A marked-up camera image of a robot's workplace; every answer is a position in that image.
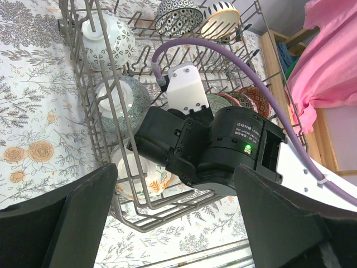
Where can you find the black patterned bowl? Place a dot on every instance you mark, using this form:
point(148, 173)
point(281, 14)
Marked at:
point(177, 17)

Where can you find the cream bowl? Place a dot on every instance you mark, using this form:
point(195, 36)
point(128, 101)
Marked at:
point(220, 19)

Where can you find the green diamond patterned bowl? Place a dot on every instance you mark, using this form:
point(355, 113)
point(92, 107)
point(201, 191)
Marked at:
point(217, 102)

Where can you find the wooden tray frame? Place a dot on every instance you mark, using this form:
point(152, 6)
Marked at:
point(312, 127)

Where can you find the grey dotted bowl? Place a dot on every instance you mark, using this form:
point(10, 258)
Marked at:
point(137, 103)

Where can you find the aluminium frame rail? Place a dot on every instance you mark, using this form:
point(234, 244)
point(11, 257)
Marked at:
point(235, 254)

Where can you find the pink t-shirt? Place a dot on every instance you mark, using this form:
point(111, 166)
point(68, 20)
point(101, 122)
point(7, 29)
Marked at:
point(325, 74)

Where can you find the pink scale patterned bowl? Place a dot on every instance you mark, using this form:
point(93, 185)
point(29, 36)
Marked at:
point(241, 100)

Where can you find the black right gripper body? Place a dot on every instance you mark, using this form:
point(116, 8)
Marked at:
point(180, 143)

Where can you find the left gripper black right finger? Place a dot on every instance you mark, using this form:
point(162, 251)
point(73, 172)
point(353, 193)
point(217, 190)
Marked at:
point(288, 229)

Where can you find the floral table mat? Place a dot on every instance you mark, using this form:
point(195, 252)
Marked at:
point(45, 142)

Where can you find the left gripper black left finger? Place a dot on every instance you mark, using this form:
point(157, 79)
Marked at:
point(61, 228)

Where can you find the grey wire dish rack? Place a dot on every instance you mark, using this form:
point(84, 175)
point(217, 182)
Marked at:
point(150, 185)

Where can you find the red diamond patterned bowl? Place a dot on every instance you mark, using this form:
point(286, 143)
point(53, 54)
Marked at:
point(260, 101)

